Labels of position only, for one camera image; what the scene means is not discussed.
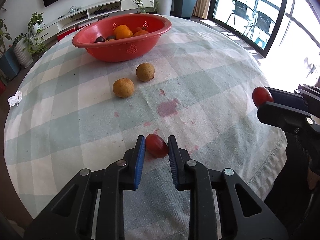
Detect red grape tomato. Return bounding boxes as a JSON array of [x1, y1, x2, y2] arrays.
[[145, 134, 169, 158], [252, 86, 274, 108]]

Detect orange tangerine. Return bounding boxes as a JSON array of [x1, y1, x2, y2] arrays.
[[114, 24, 129, 35], [116, 29, 133, 40]]

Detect brown longan fruit left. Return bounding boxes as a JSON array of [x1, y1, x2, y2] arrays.
[[113, 78, 135, 98]]

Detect brown longan fruit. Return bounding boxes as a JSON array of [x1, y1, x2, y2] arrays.
[[113, 78, 135, 98], [136, 63, 155, 82]]

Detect brown longan fruit right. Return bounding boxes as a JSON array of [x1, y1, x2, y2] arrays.
[[136, 63, 155, 82]]

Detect checkered green white tablecloth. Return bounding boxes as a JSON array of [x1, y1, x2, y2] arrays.
[[3, 13, 288, 240]]

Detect balcony chair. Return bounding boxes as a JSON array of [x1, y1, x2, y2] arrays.
[[247, 10, 275, 38], [226, 0, 255, 34]]

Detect red plastic colander bowl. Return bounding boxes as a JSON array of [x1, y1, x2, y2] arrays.
[[72, 13, 172, 62]]

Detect orange tangerine bowl front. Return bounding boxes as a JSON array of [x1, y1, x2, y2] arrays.
[[133, 30, 149, 37]]

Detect dark plum in bowl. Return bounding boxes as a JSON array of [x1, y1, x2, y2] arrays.
[[95, 36, 105, 43]]

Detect orange tangerine in bowl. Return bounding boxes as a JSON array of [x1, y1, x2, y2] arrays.
[[114, 24, 129, 35]]

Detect crumpled white tissue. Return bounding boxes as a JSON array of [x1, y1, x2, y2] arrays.
[[7, 91, 23, 107]]

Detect red storage box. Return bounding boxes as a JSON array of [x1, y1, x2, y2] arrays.
[[56, 27, 76, 41]]

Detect white tv console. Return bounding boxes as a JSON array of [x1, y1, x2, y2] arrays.
[[32, 0, 155, 43]]

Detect pothos plant on console left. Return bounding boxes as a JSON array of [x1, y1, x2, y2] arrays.
[[23, 12, 47, 56]]

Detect tall plant blue pot left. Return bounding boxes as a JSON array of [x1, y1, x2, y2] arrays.
[[0, 18, 21, 80]]

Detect plant in white ribbed pot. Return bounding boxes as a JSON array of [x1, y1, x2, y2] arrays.
[[12, 33, 33, 68]]

